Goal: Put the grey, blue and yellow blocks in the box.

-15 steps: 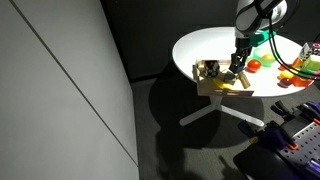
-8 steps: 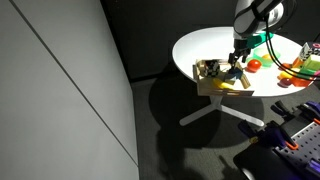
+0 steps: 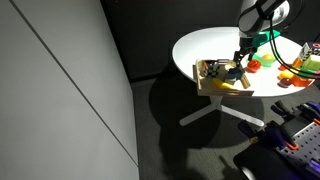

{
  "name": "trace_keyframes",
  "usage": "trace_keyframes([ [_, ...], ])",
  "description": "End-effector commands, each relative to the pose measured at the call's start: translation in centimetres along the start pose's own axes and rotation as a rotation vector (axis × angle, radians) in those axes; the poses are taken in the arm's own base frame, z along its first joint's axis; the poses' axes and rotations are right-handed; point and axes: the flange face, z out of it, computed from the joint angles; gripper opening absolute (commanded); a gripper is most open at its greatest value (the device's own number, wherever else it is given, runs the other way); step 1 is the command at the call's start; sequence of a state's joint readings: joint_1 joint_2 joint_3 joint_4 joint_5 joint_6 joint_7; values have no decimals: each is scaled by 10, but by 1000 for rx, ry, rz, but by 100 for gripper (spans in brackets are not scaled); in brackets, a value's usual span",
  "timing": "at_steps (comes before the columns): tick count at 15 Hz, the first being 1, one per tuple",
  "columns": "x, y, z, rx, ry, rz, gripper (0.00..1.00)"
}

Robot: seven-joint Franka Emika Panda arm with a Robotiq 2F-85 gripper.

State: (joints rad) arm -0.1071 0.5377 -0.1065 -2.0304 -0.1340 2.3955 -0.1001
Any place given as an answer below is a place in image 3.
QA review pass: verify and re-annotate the orange toy fruit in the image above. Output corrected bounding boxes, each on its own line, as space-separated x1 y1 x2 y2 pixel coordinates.
261 53 276 63

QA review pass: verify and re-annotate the blue block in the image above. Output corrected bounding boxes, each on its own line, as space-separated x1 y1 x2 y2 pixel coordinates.
223 67 245 85

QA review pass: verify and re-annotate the black yellow checkered block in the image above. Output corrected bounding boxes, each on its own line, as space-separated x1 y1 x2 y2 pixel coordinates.
202 59 220 79

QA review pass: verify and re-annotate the dark red toy plum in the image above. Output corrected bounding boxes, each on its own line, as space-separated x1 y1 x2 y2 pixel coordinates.
277 78 292 89

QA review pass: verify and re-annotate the purple clamp orange trigger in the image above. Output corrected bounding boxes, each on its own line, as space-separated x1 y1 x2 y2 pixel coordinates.
237 120 300 152
270 99 320 127

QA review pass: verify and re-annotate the yellow green block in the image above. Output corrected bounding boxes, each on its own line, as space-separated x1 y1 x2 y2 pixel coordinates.
301 54 320 71

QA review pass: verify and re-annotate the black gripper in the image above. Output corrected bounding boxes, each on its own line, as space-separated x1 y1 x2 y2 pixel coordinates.
233 35 258 64

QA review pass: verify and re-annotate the green wrist camera housing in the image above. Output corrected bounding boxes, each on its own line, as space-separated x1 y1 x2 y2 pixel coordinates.
252 29 282 48

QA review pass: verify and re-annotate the black cable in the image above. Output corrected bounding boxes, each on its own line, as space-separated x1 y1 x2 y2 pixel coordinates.
272 0 320 73
267 11 320 80

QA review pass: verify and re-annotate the white table pedestal base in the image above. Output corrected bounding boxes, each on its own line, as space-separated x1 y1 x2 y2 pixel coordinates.
179 94 265 128

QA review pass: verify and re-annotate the grey base plate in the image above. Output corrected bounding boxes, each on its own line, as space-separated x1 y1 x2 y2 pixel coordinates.
233 146 294 180

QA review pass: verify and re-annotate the yellow toy banana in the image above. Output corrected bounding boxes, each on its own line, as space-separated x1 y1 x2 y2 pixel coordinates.
212 77 237 91

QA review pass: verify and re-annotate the red toy tomato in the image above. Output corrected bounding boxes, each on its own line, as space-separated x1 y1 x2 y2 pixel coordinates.
245 59 263 74

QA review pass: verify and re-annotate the wooden tray box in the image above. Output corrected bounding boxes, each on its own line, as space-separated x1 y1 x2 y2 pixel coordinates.
193 58 255 98

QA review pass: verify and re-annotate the silver metal bar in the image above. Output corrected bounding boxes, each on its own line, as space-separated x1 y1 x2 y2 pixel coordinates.
308 159 320 173

